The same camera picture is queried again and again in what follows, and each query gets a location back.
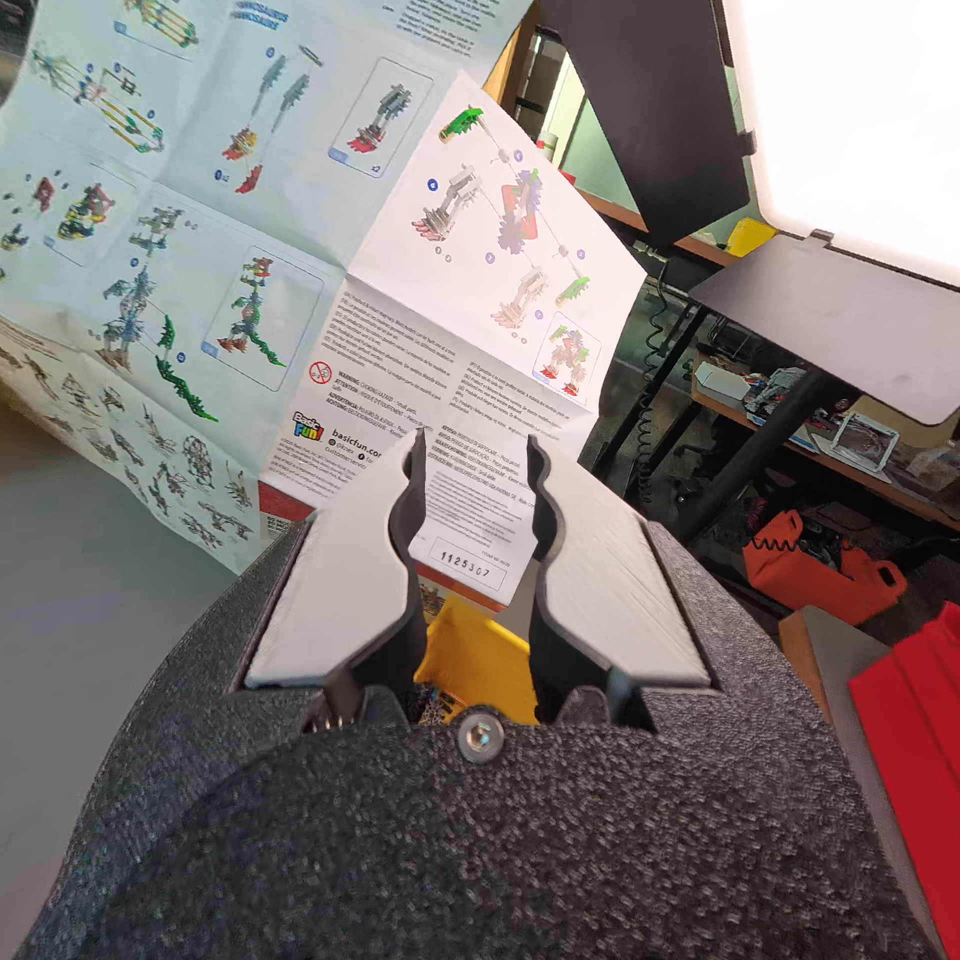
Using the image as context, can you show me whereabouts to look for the yellow plastic bin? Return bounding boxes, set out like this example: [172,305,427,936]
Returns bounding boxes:
[412,596,541,726]

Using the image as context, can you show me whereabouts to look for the white flat box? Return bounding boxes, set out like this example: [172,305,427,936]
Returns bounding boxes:
[693,363,751,402]

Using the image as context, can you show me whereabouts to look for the yellow box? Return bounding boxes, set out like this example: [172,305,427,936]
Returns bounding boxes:
[723,217,777,258]

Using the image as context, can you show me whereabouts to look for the small wooden work desk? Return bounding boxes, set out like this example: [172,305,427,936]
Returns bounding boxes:
[690,352,960,530]

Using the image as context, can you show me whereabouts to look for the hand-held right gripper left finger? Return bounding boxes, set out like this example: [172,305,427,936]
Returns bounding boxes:
[243,427,430,727]

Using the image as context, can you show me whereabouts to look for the black light stand pole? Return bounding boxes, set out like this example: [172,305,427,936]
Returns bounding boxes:
[675,367,834,541]

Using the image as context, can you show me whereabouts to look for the grey toy robot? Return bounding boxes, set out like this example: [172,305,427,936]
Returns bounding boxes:
[746,367,807,417]

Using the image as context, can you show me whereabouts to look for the printed paper instruction sheet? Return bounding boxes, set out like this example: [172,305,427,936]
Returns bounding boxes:
[0,0,650,612]

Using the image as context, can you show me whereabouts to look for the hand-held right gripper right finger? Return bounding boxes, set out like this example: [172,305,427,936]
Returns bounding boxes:
[526,433,712,730]

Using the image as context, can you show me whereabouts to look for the black light barn door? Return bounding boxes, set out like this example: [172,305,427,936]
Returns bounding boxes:
[688,234,960,427]
[538,0,755,249]

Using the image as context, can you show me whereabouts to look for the white framed clear box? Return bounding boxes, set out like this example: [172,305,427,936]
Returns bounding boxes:
[828,411,901,474]

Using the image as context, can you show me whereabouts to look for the red plastic bin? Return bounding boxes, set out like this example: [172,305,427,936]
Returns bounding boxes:
[847,600,960,960]

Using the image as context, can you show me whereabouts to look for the white studio light panel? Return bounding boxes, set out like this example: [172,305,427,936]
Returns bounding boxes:
[720,0,960,290]

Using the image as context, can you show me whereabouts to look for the orange plastic tool case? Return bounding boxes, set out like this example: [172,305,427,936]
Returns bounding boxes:
[742,510,909,627]

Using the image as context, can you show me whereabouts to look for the coiled cable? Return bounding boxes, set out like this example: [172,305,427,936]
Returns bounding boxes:
[626,277,680,496]

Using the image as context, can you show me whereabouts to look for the long wooden office desk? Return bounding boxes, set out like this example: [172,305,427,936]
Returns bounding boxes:
[577,187,736,267]

